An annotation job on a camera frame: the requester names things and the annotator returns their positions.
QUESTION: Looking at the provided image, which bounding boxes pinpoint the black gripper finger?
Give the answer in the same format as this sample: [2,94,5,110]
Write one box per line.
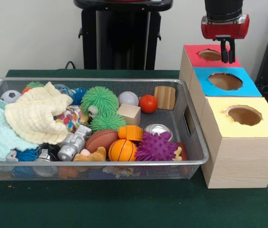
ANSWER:
[228,39,236,64]
[220,39,229,63]

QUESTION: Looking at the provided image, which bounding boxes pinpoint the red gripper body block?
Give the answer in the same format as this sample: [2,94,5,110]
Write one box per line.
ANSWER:
[200,13,250,41]

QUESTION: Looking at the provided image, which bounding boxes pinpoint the cream knitted cloth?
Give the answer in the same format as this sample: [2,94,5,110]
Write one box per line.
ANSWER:
[4,81,74,145]

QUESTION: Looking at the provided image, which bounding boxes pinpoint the wooden box with three holes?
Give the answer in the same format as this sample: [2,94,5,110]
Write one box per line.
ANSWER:
[178,44,268,190]

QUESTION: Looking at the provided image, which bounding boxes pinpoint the shallow silver mesh bin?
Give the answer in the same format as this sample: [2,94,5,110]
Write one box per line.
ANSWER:
[0,77,210,181]

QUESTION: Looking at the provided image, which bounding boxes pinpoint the small orange ball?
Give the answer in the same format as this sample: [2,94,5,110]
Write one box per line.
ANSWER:
[139,94,159,114]

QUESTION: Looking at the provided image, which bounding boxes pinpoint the silver drink can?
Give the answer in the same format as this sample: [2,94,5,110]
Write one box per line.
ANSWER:
[144,123,173,142]

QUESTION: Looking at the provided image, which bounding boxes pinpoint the plain wooden cube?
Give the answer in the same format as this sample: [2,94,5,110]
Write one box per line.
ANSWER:
[117,103,141,126]

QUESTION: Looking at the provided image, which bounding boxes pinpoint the purple spiky ball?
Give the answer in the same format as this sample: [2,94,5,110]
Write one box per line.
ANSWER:
[135,131,179,162]

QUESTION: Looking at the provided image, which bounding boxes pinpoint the orange ridged plastic toy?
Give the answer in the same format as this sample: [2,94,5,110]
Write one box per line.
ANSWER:
[117,125,144,143]

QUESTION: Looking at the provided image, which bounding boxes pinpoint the green puffer toy with eyes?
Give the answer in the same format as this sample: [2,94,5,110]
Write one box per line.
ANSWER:
[80,86,120,117]

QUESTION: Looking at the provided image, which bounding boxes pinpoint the orange toy basketball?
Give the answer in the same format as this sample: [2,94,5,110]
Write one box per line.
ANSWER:
[108,139,138,162]

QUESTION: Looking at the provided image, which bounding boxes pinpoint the grey plastic toy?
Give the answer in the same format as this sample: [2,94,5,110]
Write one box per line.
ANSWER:
[57,125,93,162]

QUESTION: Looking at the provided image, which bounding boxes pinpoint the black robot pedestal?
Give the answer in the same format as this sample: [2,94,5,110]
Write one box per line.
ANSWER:
[73,0,174,70]

